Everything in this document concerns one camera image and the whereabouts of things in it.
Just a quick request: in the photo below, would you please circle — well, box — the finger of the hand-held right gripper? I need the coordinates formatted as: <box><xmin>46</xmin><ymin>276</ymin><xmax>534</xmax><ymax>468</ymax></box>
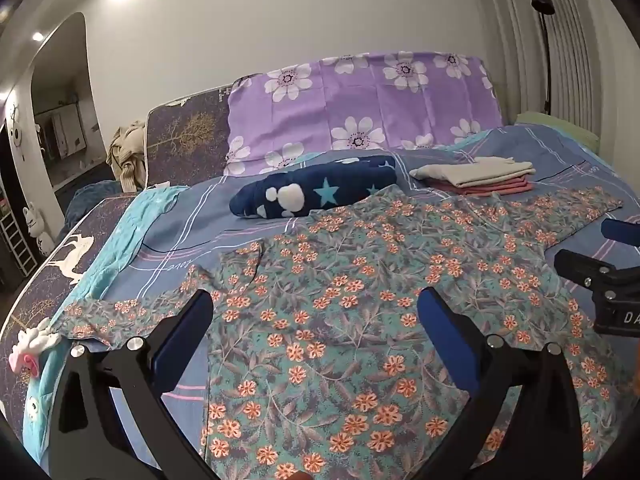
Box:
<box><xmin>554</xmin><ymin>248</ymin><xmax>627</xmax><ymax>289</ymax></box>
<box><xmin>602</xmin><ymin>217</ymin><xmax>640</xmax><ymax>247</ymax></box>

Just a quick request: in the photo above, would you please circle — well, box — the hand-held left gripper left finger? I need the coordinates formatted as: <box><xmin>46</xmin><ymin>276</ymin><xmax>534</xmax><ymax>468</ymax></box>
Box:
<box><xmin>50</xmin><ymin>289</ymin><xmax>216</xmax><ymax>480</ymax></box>

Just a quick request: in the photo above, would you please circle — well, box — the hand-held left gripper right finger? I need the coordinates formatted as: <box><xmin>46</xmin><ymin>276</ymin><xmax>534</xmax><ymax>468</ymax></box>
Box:
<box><xmin>417</xmin><ymin>287</ymin><xmax>596</xmax><ymax>480</ymax></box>

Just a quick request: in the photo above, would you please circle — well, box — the teal floral shirt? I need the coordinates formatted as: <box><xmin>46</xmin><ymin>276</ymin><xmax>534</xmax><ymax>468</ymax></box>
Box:
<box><xmin>55</xmin><ymin>184</ymin><xmax>626</xmax><ymax>480</ymax></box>

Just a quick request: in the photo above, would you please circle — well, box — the beige clothes pile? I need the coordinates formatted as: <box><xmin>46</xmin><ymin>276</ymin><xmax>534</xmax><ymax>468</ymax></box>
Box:
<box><xmin>106</xmin><ymin>121</ymin><xmax>151</xmax><ymax>194</ymax></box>

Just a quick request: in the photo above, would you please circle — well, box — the teal cloth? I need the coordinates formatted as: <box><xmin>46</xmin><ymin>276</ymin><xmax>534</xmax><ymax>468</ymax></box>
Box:
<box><xmin>27</xmin><ymin>185</ymin><xmax>188</xmax><ymax>463</ymax></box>

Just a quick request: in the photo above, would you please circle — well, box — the blue striped bed sheet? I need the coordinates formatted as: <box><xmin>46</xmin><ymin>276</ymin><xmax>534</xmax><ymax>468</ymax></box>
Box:
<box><xmin>47</xmin><ymin>124</ymin><xmax>640</xmax><ymax>480</ymax></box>

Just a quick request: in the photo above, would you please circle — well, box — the light green pillow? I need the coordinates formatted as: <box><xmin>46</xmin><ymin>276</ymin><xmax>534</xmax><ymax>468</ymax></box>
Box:
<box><xmin>515</xmin><ymin>111</ymin><xmax>601</xmax><ymax>153</ymax></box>

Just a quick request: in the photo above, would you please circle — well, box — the dark deer print mattress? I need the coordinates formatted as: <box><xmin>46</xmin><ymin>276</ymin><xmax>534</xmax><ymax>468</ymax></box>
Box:
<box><xmin>0</xmin><ymin>195</ymin><xmax>140</xmax><ymax>413</ymax></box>

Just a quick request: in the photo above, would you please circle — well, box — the folded beige garment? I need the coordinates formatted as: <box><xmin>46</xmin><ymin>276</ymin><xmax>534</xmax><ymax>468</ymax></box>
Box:
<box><xmin>410</xmin><ymin>156</ymin><xmax>536</xmax><ymax>187</ymax></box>

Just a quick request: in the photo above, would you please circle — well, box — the pink white plush toy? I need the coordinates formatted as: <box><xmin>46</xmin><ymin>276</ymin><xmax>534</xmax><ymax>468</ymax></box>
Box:
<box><xmin>9</xmin><ymin>317</ymin><xmax>63</xmax><ymax>376</ymax></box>

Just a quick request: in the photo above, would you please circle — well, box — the dark blue fuzzy blanket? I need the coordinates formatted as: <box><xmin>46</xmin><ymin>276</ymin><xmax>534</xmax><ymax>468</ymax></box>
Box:
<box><xmin>64</xmin><ymin>182</ymin><xmax>124</xmax><ymax>232</ymax></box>

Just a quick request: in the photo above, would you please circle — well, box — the white cat figurine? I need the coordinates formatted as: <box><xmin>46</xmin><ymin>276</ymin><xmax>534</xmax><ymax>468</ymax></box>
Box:
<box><xmin>22</xmin><ymin>202</ymin><xmax>56</xmax><ymax>255</ymax></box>

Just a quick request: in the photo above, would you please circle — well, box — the white pleated curtain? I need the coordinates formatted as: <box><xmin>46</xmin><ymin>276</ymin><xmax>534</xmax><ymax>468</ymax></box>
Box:
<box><xmin>477</xmin><ymin>0</ymin><xmax>640</xmax><ymax>161</ymax></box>

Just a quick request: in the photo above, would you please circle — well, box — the white ladder rack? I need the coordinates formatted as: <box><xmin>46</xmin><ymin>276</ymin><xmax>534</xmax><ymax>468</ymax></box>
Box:
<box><xmin>0</xmin><ymin>209</ymin><xmax>39</xmax><ymax>277</ymax></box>

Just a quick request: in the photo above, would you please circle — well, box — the navy star print blanket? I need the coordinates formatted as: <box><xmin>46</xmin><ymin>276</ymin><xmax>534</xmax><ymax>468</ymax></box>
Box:
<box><xmin>229</xmin><ymin>156</ymin><xmax>398</xmax><ymax>220</ymax></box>

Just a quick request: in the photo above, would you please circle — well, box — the dark tree print cushion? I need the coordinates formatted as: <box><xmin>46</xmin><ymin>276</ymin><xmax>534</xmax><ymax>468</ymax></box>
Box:
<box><xmin>144</xmin><ymin>85</ymin><xmax>236</xmax><ymax>189</ymax></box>

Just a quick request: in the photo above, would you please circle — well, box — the black floor lamp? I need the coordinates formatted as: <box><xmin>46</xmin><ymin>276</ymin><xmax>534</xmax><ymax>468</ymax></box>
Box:
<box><xmin>531</xmin><ymin>0</ymin><xmax>557</xmax><ymax>116</ymax></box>

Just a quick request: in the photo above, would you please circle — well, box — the purple floral pillow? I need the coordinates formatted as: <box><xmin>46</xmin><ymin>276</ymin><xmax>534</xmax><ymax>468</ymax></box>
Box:
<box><xmin>223</xmin><ymin>51</ymin><xmax>505</xmax><ymax>177</ymax></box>

